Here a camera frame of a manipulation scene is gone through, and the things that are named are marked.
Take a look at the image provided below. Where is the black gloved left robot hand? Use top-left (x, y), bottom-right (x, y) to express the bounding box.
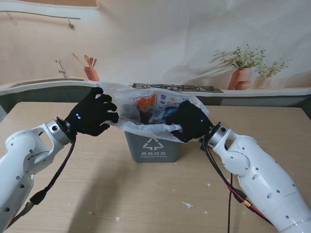
top-left (64, 86), bottom-right (120, 137)

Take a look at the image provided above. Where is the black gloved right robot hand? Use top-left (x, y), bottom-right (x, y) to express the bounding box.
top-left (165, 100), bottom-right (216, 144)

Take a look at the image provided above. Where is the white plastic garbage bag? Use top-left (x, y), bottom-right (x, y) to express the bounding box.
top-left (98, 81), bottom-right (210, 143)

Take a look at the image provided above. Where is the black red left arm cable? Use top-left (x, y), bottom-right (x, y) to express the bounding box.
top-left (0, 134), bottom-right (77, 231)

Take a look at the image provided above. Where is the black red arm cable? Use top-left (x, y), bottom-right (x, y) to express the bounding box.
top-left (200, 138), bottom-right (275, 233)
top-left (0, 134), bottom-right (77, 231)

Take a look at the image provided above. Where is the grey plastic waste bin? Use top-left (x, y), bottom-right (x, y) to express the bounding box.
top-left (124, 131), bottom-right (182, 163)

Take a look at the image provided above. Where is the black red right arm cable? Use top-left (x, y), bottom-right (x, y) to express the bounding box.
top-left (200, 138), bottom-right (275, 233)

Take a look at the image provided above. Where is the printed kitchen backdrop cloth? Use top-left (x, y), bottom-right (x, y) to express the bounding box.
top-left (0, 0), bottom-right (311, 107)

